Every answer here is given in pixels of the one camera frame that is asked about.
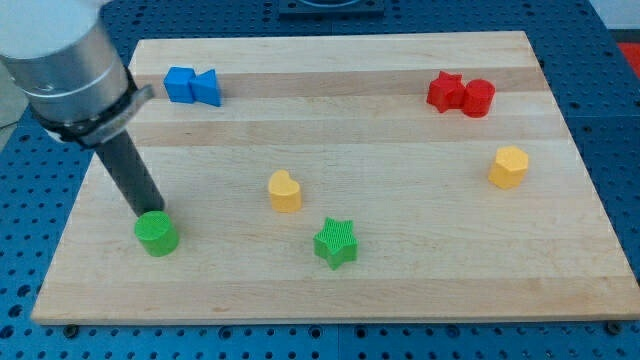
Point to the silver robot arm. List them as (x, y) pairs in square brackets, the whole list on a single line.
[(59, 54)]

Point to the green star block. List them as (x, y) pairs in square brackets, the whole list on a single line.
[(336, 243)]

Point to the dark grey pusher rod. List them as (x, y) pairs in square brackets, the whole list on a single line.
[(124, 164)]

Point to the blue cube block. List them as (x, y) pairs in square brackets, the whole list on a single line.
[(177, 84)]

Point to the yellow hexagon block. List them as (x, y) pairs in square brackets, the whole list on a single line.
[(509, 167)]

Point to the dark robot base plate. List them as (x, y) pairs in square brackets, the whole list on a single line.
[(297, 8)]

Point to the yellow heart block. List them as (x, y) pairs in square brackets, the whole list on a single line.
[(284, 192)]

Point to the blue triangle block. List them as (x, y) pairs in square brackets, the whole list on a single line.
[(205, 88)]

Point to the red star block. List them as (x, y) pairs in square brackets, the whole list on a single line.
[(446, 92)]

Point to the red cylinder block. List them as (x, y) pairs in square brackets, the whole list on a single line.
[(478, 97)]

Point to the wooden board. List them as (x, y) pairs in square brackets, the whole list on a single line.
[(347, 117)]

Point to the green cylinder block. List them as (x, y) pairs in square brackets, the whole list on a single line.
[(156, 233)]

